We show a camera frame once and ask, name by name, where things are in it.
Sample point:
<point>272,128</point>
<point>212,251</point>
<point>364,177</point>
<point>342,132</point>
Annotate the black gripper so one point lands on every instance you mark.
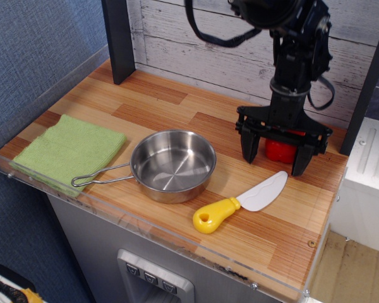
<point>286,121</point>

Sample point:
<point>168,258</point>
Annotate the red toy bell pepper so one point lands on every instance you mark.
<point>278,151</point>

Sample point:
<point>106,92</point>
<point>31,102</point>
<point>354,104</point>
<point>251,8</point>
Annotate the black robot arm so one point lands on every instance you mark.
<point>300,31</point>

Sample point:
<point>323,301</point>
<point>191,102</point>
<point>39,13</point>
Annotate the white appliance at right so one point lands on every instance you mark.
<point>355,213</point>

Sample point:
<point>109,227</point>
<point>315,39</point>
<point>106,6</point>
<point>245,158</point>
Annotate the silver dispenser panel with buttons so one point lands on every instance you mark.
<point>146,281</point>

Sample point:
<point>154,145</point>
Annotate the grey cabinet front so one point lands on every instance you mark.
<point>95,242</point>

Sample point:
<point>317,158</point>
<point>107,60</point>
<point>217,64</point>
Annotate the green folded cloth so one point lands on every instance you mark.
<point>69,149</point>

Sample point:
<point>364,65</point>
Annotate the yellow object bottom left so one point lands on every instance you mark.
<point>31,296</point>

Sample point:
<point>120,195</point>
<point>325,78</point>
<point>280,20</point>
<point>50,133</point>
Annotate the dark right shelf post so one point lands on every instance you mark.
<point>361,107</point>

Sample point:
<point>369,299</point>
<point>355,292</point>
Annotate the dark shelf post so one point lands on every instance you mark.
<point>361,107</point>
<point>117,26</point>

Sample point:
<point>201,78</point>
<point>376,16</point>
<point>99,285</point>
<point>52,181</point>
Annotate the yellow handled toy knife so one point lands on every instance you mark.
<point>208,218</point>

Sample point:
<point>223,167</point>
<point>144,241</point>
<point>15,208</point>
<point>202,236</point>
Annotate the steel pan with wire handle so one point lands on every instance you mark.
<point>171,166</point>

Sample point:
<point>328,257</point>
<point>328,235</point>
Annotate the clear acrylic guard rail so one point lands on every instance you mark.
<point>199,91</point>

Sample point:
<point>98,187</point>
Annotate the dark left shelf post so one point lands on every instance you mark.
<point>117,26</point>

